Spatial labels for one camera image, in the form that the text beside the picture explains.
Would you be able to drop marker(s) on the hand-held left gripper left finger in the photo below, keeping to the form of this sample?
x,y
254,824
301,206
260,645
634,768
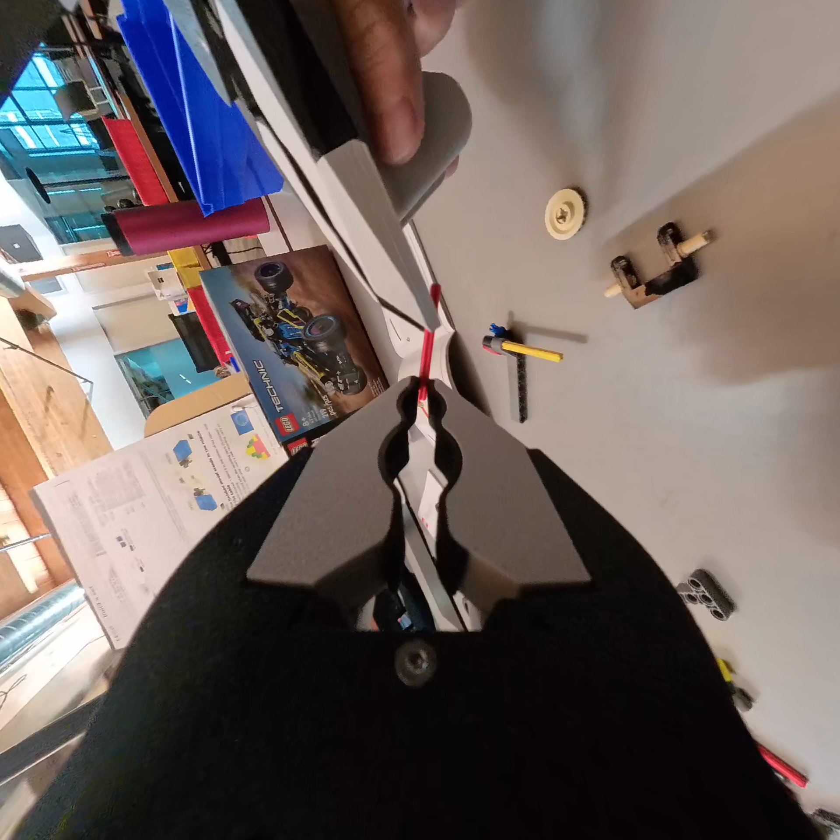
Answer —
x,y
321,518

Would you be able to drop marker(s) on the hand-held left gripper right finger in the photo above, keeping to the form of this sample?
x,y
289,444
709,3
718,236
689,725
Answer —
x,y
512,518

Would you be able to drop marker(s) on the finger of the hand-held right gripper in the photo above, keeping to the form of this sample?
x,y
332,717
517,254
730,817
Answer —
x,y
328,223
374,210

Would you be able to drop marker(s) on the red lego axle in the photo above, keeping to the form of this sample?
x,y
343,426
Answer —
x,y
781,764
428,354

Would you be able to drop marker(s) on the tan lego gear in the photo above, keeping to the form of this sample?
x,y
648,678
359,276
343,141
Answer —
x,y
565,213

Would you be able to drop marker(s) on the black lego frame tan pins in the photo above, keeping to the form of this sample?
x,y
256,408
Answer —
x,y
663,285

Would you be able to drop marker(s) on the lego set box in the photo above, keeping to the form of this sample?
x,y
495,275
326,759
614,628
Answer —
x,y
295,341

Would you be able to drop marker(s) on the yellow axle lego assembly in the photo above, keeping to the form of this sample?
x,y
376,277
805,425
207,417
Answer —
x,y
531,351

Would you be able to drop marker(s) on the grey lego connector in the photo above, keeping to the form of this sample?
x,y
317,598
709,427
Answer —
x,y
705,594

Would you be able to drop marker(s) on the yellow black lego piece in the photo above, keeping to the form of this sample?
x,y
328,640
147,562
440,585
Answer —
x,y
732,682

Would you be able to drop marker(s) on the person's right hand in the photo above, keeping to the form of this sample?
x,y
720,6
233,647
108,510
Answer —
x,y
390,85

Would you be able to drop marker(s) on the blue plastic bin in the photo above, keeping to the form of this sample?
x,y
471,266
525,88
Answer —
x,y
210,131

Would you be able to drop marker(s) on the maroon cylinder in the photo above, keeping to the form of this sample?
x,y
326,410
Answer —
x,y
190,226

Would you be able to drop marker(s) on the yellow plastic crate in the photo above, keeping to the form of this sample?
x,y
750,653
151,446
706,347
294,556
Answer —
x,y
184,261

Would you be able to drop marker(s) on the red plastic crate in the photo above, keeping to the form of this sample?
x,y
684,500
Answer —
x,y
207,321
134,161

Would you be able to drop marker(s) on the brown cardboard board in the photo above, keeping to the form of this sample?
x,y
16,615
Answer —
x,y
197,403

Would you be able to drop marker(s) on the printed paper sheet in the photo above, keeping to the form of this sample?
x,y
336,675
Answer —
x,y
131,525

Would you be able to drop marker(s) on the large glass window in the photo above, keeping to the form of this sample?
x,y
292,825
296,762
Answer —
x,y
39,131

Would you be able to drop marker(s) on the silver ventilation duct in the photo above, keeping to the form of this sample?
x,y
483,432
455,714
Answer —
x,y
39,623

